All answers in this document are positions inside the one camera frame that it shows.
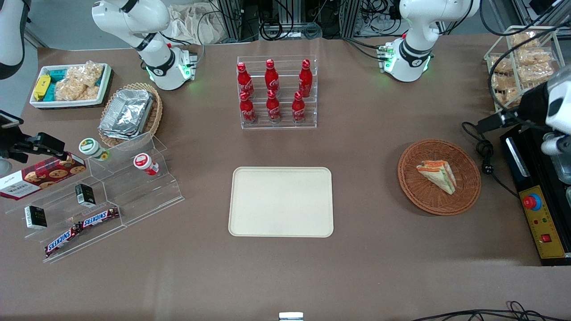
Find clear acrylic bottle rack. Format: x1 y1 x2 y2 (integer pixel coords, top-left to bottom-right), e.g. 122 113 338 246
236 55 318 130

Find red lid yogurt cup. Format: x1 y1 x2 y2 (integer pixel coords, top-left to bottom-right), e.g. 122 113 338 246
133 152 160 176

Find black coiled cable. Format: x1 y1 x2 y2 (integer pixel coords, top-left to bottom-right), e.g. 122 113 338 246
260 20 295 41

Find yellow snack pack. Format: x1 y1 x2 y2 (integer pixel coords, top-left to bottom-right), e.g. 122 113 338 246
33 74 51 101

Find white wire rack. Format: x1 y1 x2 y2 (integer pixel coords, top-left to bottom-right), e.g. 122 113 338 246
484 25 571 119

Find black base cable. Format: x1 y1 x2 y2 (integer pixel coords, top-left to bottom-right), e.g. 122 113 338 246
160 12 207 59

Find clear bag of rice crackers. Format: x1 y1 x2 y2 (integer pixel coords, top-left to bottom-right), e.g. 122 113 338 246
55 61 104 101

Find red cola bottle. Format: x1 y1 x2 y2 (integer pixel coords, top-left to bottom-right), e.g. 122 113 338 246
292 91 307 123
266 89 282 123
265 59 281 95
298 59 313 98
239 91 257 125
236 62 255 98

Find white rectangular bin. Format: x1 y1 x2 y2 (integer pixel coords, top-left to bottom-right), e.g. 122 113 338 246
29 63 112 109

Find steel pan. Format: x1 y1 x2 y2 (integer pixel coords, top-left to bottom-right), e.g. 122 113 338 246
553 154 571 185

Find aluminium foil container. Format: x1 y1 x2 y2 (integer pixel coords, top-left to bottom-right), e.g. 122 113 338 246
99 89 155 140

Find triangular sandwich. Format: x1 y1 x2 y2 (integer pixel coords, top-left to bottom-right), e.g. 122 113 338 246
416 160 458 195

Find beige plastic tray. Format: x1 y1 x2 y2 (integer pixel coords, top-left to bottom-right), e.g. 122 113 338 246
228 166 335 238

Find oval light wicker basket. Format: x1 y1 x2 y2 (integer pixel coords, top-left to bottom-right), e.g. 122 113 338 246
98 82 164 148

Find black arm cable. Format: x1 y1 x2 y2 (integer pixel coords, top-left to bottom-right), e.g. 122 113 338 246
479 0 571 112

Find black appliance with yellow panel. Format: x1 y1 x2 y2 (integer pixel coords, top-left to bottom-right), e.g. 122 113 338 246
499 122 571 267

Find grey coiled cable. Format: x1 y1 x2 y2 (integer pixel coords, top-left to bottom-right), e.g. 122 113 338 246
296 22 323 39

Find clear acrylic stepped display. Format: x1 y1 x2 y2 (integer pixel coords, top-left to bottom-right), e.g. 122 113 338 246
4 131 185 264

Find round brown wicker basket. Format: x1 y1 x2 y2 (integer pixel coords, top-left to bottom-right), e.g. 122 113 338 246
397 139 482 217

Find black power cable with plug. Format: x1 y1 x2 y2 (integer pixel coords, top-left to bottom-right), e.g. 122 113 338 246
461 121 521 199

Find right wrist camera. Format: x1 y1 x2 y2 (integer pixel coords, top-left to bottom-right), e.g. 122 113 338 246
0 111 24 131

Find small black carton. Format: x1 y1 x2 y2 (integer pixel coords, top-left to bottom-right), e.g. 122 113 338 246
24 205 48 230
74 183 96 208

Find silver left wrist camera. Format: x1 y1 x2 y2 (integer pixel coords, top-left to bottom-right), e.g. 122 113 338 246
541 133 571 157

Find green lid yogurt cup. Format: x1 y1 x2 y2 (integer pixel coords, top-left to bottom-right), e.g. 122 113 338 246
79 138 110 161

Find bagged fried snack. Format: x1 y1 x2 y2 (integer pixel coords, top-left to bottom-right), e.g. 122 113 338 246
517 64 554 86
515 48 552 66
490 55 514 74
509 31 539 49
490 73 518 90
495 87 521 108

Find aluminium frame rack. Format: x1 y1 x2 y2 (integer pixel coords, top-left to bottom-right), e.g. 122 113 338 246
213 0 403 41

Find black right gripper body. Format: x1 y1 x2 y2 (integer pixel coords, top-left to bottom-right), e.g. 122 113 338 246
0 128 21 164

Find snickers bar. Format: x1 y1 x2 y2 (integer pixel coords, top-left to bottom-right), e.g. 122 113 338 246
81 207 120 229
44 224 83 259

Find red cookie box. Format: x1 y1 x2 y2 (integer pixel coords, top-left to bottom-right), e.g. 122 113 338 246
0 153 87 202

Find beige cloth bag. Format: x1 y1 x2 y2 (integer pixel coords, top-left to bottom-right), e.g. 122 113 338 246
169 4 224 45

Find black floor cables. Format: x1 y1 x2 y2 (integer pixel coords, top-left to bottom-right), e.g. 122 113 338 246
410 301 571 321

